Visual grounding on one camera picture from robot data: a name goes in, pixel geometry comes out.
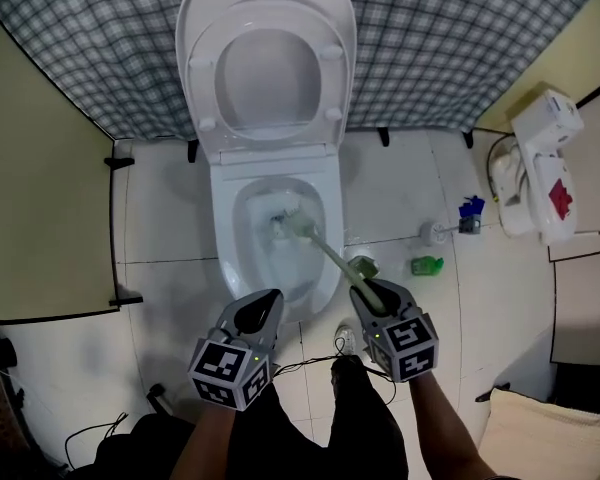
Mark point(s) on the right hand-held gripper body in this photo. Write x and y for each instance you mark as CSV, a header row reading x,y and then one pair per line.
x,y
405,348

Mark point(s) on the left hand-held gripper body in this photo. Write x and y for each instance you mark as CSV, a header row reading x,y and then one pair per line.
x,y
225,368

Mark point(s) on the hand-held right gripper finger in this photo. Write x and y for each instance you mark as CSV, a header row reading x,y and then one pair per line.
x,y
397,300
367,313

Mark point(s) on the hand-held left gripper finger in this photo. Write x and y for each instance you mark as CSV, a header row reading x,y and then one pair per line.
x,y
270,328
235,318

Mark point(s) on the green toilet brush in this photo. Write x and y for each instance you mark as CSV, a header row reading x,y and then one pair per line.
x,y
325,250

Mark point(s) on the person's right forearm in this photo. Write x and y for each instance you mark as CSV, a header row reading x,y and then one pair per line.
x,y
445,428

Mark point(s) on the person's left forearm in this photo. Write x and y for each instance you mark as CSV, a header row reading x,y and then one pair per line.
x,y
205,443

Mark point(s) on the white shoe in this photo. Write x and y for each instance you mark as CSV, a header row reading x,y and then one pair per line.
x,y
345,340

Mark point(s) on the green bottle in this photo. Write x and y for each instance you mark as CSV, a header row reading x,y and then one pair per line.
x,y
425,266

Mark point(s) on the person's right leg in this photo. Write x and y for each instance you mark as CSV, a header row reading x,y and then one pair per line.
x,y
365,418

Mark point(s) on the person's leg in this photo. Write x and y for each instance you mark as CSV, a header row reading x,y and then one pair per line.
x,y
365,418
280,443

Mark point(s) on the person's left leg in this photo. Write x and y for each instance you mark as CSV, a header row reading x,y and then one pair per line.
x,y
280,443

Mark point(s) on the grey perforated block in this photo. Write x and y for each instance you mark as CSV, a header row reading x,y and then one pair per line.
x,y
470,224

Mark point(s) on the black panel foot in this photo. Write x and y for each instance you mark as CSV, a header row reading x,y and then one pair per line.
x,y
126,300
193,151
119,162
383,137
469,139

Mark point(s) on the cream fabric cushion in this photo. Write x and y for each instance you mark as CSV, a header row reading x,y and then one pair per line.
x,y
555,438

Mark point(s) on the red cloth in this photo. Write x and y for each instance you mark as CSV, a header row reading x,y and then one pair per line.
x,y
560,195

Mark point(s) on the thin white stick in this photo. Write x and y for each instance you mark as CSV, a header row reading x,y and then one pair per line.
x,y
587,231

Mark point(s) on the large cream partition panel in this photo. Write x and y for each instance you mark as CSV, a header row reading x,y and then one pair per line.
x,y
40,168

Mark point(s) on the yellow partition panel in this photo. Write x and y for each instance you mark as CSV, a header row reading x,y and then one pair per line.
x,y
570,63

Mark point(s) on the grey plaid cloth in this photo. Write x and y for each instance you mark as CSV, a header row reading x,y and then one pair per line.
x,y
105,43

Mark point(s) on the black floor bracket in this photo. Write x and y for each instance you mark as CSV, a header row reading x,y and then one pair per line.
x,y
161,398

